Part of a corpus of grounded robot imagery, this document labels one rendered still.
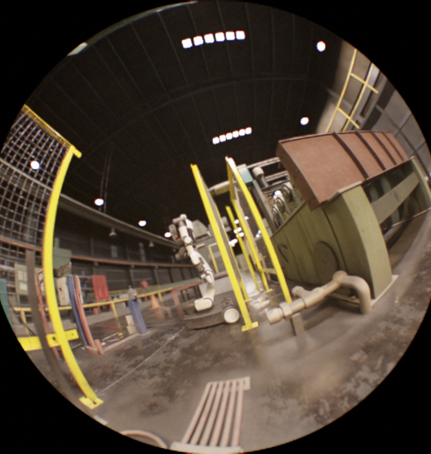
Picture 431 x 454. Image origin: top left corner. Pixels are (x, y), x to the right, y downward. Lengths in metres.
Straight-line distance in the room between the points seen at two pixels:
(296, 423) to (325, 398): 0.13
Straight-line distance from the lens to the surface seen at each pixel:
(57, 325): 0.99
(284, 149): 1.21
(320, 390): 0.73
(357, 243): 1.06
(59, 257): 10.21
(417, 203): 2.98
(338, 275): 1.14
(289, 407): 0.70
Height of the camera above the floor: 0.60
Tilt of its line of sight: 17 degrees up
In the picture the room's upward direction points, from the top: 19 degrees counter-clockwise
